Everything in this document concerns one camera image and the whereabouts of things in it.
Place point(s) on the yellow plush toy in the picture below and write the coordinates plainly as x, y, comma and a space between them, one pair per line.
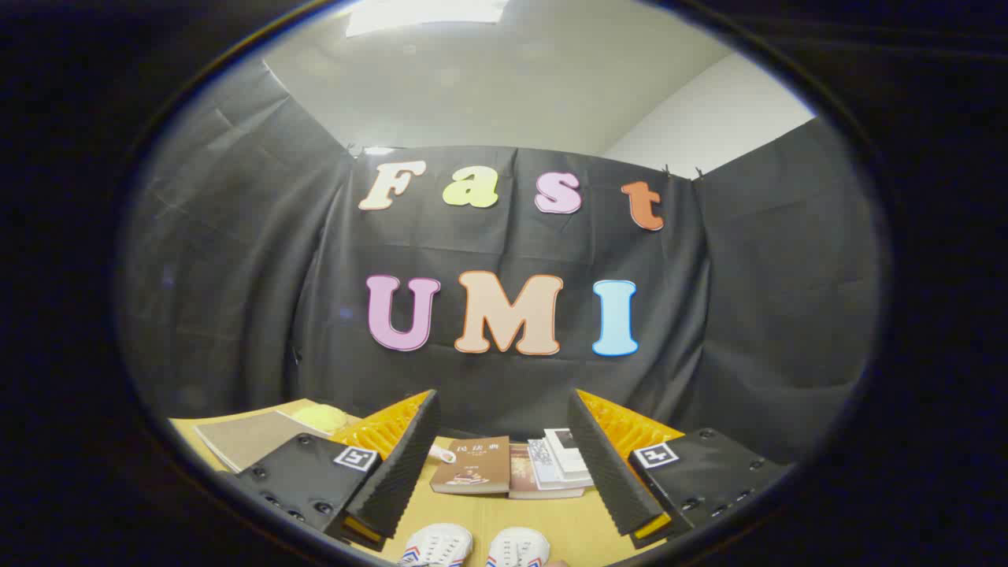
319, 417

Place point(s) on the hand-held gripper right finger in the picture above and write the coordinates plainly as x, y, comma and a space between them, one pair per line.
610, 472

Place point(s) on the green and pink plush toy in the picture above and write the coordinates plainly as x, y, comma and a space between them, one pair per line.
442, 453

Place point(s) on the white book with dark photo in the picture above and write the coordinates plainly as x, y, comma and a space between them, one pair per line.
565, 449

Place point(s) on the brown cardboard storage box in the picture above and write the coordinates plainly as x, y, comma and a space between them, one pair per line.
252, 437

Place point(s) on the ceiling light panel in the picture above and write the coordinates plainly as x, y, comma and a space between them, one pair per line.
425, 14

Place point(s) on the white printed cover book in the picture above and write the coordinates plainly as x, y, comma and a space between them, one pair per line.
547, 465

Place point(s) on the tan photo cover book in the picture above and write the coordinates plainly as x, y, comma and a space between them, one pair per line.
520, 472

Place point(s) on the white striped canvas shoe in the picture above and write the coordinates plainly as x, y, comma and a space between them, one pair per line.
441, 545
517, 547

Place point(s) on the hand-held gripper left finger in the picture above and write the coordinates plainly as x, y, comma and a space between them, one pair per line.
398, 472

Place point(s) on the brown cover book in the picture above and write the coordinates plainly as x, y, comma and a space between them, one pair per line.
472, 465

